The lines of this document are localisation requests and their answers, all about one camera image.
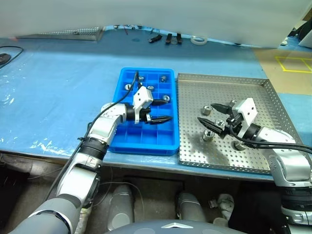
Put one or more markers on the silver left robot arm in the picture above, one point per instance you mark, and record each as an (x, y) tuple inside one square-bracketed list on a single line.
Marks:
[(102, 126)]

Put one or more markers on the blue compartment tray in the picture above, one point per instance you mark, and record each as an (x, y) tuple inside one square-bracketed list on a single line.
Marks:
[(146, 139)]

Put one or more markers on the white tape roll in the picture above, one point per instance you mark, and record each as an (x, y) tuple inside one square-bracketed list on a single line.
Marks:
[(198, 40)]

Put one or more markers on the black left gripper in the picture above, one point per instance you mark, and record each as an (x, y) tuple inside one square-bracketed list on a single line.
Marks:
[(145, 114)]

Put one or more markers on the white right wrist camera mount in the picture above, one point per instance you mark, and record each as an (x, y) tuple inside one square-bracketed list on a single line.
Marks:
[(248, 111)]

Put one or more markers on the grey rounded shape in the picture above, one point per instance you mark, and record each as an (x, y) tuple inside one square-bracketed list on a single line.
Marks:
[(120, 207), (190, 207)]

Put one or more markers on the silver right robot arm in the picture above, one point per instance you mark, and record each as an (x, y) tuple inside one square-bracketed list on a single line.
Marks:
[(287, 168)]

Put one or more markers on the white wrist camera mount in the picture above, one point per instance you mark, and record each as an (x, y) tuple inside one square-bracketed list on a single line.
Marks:
[(248, 111), (142, 97)]

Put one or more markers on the black clip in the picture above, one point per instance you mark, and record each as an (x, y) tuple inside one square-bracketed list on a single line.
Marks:
[(179, 39), (168, 39), (155, 38)]

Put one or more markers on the white wrapped table leg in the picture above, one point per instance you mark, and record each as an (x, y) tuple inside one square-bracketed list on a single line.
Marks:
[(225, 202)]

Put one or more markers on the black round disc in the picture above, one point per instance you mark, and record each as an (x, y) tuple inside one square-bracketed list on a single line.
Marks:
[(3, 58)]

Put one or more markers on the white backdrop board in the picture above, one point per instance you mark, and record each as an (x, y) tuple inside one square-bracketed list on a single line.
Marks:
[(170, 14)]

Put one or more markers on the grey body with white emblem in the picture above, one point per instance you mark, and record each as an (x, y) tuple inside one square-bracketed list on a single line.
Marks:
[(170, 226)]

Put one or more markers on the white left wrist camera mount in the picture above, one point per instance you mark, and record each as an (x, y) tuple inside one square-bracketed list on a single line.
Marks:
[(142, 97)]

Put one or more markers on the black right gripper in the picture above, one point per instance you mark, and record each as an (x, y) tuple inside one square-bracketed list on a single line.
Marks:
[(232, 123)]

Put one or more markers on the perforated metal tray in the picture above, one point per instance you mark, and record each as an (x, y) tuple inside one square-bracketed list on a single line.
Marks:
[(202, 156), (73, 33)]

